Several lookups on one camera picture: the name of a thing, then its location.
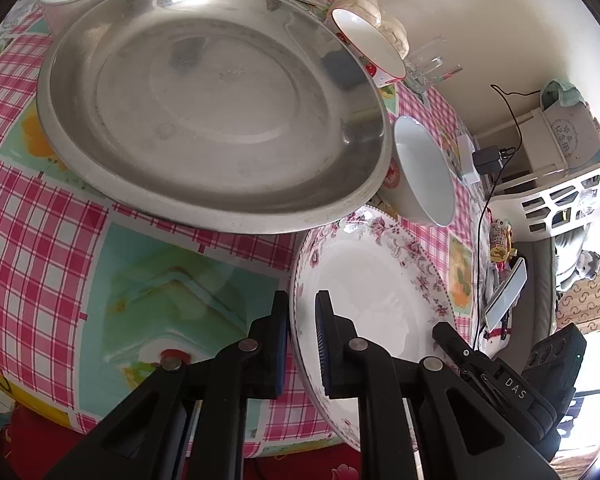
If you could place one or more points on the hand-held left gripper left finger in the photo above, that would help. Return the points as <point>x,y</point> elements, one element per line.
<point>281,355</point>

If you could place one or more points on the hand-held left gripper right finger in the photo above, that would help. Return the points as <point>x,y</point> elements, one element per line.
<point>322,345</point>

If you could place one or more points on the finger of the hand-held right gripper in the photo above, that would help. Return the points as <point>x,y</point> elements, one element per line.
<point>450,340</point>

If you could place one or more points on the pink floral rimmed plate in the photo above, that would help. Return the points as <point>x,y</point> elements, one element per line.
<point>380,300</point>

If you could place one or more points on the large white bowl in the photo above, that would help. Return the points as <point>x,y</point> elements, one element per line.
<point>425,170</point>

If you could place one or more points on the stainless steel round plate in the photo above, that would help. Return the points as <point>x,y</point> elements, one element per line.
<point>205,110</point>

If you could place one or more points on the strawberry print bowl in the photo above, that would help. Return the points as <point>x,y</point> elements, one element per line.
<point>370,45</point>

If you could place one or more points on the smartphone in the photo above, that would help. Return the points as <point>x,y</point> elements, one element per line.
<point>505,297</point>

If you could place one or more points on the brown patterned rug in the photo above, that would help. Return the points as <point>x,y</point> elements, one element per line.
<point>590,305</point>

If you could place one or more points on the grey cushion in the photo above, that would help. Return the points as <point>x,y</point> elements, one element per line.
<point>542,280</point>

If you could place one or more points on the yellow snack packet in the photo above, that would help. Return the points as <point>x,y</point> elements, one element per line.
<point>500,240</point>

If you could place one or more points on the grey plush toy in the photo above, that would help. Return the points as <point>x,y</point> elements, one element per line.
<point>587,265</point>

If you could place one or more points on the white laundry basket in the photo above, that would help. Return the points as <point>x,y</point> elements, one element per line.
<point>515,207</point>

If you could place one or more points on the white power strip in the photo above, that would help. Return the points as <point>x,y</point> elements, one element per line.
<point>467,170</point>

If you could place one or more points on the black charger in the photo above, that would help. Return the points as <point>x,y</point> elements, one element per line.
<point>486,159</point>

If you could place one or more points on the white printed bag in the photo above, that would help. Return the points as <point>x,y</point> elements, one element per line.
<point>570,130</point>

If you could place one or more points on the glass beer mug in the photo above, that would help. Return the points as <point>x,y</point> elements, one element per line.
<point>432,65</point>

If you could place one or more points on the pink plaid tablecloth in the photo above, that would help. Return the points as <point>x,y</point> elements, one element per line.
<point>40,210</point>

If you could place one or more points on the bag of steamed buns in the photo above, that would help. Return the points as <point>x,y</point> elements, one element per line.
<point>362,0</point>

